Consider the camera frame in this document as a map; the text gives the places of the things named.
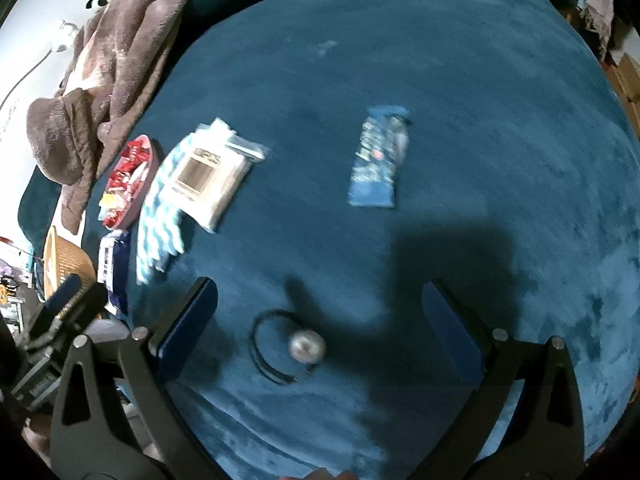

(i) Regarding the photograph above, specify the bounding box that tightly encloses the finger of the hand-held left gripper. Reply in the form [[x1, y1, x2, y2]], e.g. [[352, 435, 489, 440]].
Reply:
[[65, 282, 109, 335], [44, 274, 85, 318]]

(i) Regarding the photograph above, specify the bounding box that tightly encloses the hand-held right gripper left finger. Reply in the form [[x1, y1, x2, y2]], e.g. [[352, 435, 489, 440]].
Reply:
[[49, 276, 226, 480]]

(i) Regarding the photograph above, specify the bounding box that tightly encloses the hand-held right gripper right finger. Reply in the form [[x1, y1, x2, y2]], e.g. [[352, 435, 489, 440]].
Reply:
[[415, 279, 587, 480]]

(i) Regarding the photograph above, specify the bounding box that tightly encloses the orange plastic mesh basket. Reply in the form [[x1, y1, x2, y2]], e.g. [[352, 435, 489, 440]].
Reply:
[[42, 225, 96, 306]]

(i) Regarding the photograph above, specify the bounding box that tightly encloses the pearl hair tie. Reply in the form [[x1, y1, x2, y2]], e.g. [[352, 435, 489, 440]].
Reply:
[[250, 309, 328, 387]]

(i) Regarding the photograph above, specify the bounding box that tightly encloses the blue wet wipe packet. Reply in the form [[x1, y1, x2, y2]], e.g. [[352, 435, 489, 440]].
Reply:
[[347, 105, 413, 209]]

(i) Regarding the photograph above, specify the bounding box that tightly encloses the person's right hand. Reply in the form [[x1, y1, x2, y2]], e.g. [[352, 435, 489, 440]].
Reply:
[[285, 467, 357, 480]]

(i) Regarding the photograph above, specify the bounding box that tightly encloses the dark blue white packet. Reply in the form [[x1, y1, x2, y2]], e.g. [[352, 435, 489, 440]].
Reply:
[[97, 230, 131, 316]]

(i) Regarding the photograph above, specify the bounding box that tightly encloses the blue white striped cloth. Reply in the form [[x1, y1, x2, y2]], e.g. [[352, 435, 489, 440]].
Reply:
[[136, 135, 193, 286]]

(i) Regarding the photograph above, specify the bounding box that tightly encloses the red candy dish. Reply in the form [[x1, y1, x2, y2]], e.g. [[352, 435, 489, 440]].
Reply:
[[99, 134, 161, 231]]

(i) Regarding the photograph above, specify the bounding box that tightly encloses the clear cotton swab bag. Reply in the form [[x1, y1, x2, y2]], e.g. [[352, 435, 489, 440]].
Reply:
[[162, 117, 268, 233]]

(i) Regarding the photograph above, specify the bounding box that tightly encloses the brown fleece blanket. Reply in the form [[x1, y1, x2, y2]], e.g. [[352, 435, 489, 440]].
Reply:
[[25, 0, 211, 235]]

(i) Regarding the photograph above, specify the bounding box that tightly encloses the cardboard box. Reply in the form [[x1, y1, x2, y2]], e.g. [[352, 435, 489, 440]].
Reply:
[[602, 50, 640, 141]]

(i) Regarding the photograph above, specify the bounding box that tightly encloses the pile of clothes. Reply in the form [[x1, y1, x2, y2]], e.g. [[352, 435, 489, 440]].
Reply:
[[565, 0, 631, 56]]

